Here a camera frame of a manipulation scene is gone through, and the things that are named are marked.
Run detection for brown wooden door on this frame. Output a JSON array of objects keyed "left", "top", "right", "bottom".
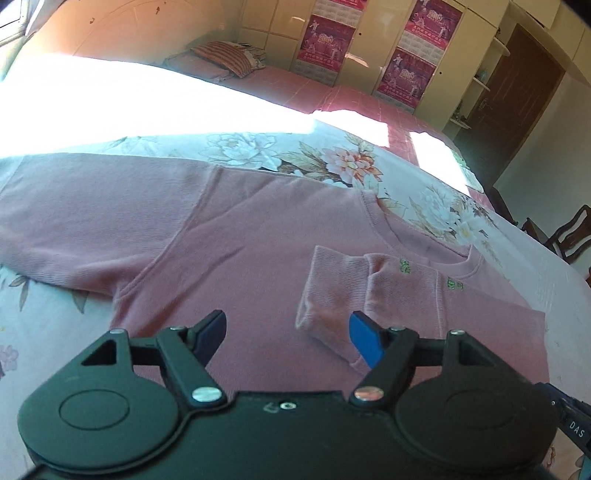
[{"left": 461, "top": 23, "right": 567, "bottom": 195}]

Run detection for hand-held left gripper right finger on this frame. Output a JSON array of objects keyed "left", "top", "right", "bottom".
[{"left": 348, "top": 310, "right": 523, "bottom": 411}]

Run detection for pink bed sheet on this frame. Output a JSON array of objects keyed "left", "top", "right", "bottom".
[{"left": 225, "top": 64, "right": 486, "bottom": 195}]

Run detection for cream wardrobe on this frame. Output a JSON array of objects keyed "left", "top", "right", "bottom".
[{"left": 236, "top": 0, "right": 511, "bottom": 136}]

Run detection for pink pillow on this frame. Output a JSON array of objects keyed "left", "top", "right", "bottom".
[{"left": 163, "top": 50, "right": 232, "bottom": 85}]

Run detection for striped pillow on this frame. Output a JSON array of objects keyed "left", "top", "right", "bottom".
[{"left": 191, "top": 40, "right": 254, "bottom": 77}]

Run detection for wall poster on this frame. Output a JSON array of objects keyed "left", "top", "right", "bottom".
[
  {"left": 315, "top": 0, "right": 369, "bottom": 26},
  {"left": 292, "top": 14, "right": 357, "bottom": 88},
  {"left": 403, "top": 0, "right": 464, "bottom": 63},
  {"left": 372, "top": 46, "right": 438, "bottom": 114}
]

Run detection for floral blanket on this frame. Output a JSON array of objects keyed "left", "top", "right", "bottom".
[{"left": 0, "top": 117, "right": 591, "bottom": 480}]

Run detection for dark wooden chair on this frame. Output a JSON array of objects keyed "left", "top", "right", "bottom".
[{"left": 521, "top": 204, "right": 591, "bottom": 280}]

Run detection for pink knit sweater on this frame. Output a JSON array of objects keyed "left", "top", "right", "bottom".
[{"left": 0, "top": 152, "right": 551, "bottom": 398}]

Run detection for patterned pillow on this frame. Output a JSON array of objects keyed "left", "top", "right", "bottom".
[{"left": 238, "top": 42, "right": 269, "bottom": 72}]

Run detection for cream wooden headboard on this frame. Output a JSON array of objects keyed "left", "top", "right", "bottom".
[{"left": 25, "top": 0, "right": 234, "bottom": 71}]

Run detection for cream corner shelves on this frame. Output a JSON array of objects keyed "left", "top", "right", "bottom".
[{"left": 442, "top": 28, "right": 514, "bottom": 136}]

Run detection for white folded cloth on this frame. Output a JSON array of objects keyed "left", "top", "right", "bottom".
[{"left": 453, "top": 147, "right": 486, "bottom": 191}]

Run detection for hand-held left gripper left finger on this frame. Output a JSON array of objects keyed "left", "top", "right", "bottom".
[{"left": 69, "top": 309, "right": 230, "bottom": 409}]

